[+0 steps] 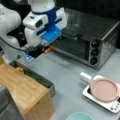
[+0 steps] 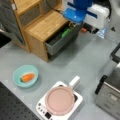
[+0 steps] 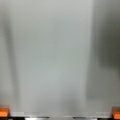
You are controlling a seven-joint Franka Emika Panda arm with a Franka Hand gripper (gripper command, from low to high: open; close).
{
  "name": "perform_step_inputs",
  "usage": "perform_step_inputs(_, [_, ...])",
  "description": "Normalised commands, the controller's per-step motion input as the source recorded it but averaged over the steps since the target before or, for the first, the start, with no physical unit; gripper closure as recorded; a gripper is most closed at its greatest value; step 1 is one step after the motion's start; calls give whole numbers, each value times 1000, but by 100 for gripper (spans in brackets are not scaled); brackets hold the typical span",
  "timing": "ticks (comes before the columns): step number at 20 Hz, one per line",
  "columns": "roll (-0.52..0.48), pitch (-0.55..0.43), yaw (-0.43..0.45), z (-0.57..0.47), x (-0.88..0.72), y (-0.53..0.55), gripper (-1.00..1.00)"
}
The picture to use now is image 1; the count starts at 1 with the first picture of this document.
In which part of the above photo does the stainless toaster oven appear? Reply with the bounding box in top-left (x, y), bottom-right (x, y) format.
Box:
top-left (52, 8), bottom-right (120, 70)

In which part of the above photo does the pink frying pan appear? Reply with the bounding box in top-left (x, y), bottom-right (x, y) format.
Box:
top-left (80, 72), bottom-right (119, 102)

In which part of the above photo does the small orange object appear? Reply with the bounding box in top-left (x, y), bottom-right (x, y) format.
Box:
top-left (44, 47), bottom-right (53, 54)

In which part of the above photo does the grey metal drawer bin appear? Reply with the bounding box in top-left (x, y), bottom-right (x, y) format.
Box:
top-left (10, 61), bottom-right (56, 96)

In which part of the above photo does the yellow toy vegetable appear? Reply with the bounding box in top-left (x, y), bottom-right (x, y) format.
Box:
top-left (16, 67), bottom-right (24, 74)

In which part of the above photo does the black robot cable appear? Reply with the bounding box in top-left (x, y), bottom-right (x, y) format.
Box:
top-left (0, 34), bottom-right (34, 53)

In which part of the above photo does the teal bowl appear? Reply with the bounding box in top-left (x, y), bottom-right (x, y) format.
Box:
top-left (66, 112), bottom-right (93, 120)

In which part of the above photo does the white induction cooker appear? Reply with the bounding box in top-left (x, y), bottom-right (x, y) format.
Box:
top-left (82, 75), bottom-right (120, 113)

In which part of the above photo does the green toy vegetable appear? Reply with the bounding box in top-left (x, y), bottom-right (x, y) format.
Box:
top-left (29, 76), bottom-right (38, 81)

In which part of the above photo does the wooden shelf cabinet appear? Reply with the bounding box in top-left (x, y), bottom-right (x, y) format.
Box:
top-left (0, 56), bottom-right (54, 120)

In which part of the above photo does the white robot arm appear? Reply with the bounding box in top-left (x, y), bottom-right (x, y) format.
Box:
top-left (0, 0), bottom-right (67, 62)

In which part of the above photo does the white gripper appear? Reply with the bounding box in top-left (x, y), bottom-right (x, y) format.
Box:
top-left (23, 8), bottom-right (67, 47)

